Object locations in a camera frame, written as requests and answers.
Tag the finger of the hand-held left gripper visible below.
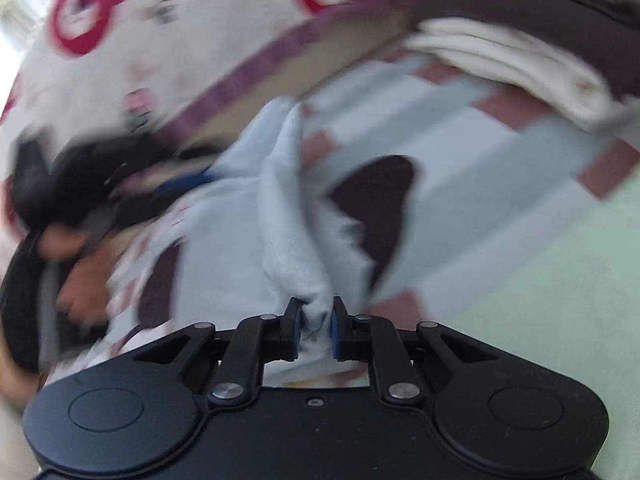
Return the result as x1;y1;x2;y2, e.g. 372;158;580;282
152;170;223;200

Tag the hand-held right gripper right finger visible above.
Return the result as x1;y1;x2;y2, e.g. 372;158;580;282
330;296;501;405

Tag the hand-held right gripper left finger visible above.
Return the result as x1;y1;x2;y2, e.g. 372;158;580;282
132;296;306;407

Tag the light grey sweatshirt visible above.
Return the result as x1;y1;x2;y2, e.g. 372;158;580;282
47;97;426;391

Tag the person's left forearm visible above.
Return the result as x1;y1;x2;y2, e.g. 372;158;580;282
0;345;41;411

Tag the person's left hand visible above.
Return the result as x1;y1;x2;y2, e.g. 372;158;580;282
37;222;115;327

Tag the tan mattress edge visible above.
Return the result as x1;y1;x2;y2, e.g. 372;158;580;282
165;7;416;161

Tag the light green cloth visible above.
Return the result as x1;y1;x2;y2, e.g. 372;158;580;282
360;180;640;480

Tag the pink grey plaid bed sheet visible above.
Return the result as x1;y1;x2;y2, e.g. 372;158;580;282
295;50;640;321

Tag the white folded garment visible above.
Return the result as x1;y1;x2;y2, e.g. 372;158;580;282
402;17;626;131

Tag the dark brown folded garment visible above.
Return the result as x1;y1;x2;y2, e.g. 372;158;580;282
405;0;640;101

